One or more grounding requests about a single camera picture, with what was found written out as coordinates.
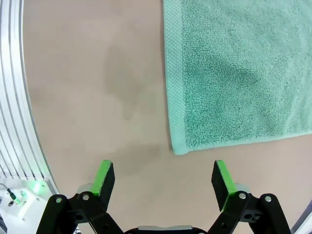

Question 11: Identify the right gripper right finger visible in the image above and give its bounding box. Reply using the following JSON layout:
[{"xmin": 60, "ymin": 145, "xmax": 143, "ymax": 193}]
[{"xmin": 207, "ymin": 159, "xmax": 292, "ymax": 234}]

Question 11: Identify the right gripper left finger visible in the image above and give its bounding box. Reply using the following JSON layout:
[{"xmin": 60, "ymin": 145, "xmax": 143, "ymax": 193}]
[{"xmin": 36, "ymin": 159, "xmax": 122, "ymax": 234}]

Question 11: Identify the green towel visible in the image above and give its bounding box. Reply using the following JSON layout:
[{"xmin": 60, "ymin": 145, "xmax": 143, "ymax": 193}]
[{"xmin": 162, "ymin": 0, "xmax": 312, "ymax": 156}]

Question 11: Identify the white connector box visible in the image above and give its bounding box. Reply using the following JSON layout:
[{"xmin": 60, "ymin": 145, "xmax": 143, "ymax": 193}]
[{"xmin": 0, "ymin": 180, "xmax": 53, "ymax": 221}]

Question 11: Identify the aluminium frame rail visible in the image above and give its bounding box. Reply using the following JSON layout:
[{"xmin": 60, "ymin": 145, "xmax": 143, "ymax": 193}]
[{"xmin": 0, "ymin": 0, "xmax": 59, "ymax": 195}]

